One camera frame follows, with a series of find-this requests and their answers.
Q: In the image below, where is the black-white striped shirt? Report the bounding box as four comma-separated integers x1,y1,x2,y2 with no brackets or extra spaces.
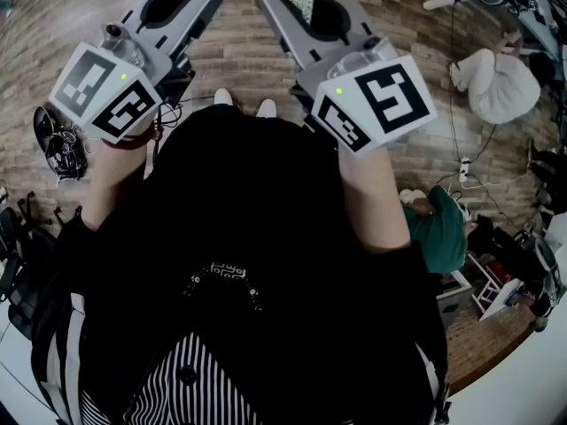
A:
79,330,267,425

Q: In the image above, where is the white small cabinet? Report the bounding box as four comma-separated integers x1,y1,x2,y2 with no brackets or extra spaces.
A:
436,270,474,327

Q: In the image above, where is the person's right white shoe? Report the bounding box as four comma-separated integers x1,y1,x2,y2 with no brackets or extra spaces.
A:
255,98,278,119

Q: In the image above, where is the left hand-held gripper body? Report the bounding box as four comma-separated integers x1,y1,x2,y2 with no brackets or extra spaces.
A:
48,15,196,145

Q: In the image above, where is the person's left forearm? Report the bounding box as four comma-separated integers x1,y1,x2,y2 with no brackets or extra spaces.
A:
82,137,150,233

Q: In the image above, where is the person's right forearm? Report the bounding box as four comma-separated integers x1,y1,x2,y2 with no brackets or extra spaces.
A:
338,142,412,256

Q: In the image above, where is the black floor cable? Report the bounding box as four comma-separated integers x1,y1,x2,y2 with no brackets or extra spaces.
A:
447,0,500,167

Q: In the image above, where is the beaded patterned pendant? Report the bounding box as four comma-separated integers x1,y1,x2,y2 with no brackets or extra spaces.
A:
183,261,263,313

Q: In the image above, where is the person's black clothing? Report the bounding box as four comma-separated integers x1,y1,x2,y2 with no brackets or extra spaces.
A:
29,103,451,425

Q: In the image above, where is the black office chair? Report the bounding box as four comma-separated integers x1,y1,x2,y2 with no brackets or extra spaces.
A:
0,190,59,341

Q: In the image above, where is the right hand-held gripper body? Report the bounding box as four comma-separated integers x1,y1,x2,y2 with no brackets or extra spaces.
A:
290,36,438,153

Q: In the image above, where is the black oval bag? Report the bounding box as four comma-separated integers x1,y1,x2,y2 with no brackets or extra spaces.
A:
33,105,89,182

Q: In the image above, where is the white metal rack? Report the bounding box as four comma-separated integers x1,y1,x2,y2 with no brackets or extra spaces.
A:
467,252,526,322

